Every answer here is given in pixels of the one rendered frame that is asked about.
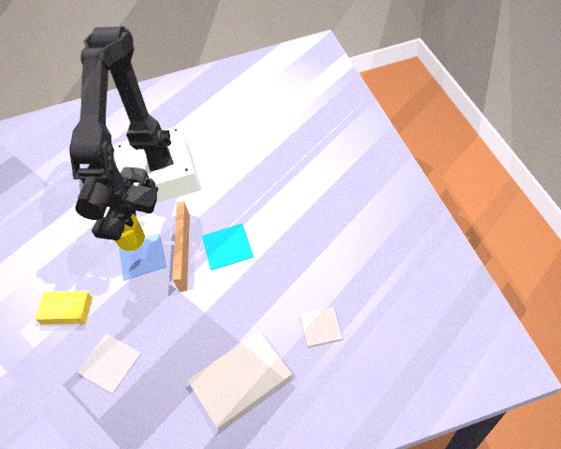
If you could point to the yellow flat block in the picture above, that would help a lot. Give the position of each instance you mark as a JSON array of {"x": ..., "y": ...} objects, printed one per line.
[{"x": 64, "y": 308}]

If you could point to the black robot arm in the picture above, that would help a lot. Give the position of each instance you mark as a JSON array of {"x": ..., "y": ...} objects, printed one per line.
[{"x": 111, "y": 48}]

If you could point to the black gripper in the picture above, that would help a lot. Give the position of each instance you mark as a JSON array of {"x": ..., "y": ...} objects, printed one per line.
[{"x": 112, "y": 225}]

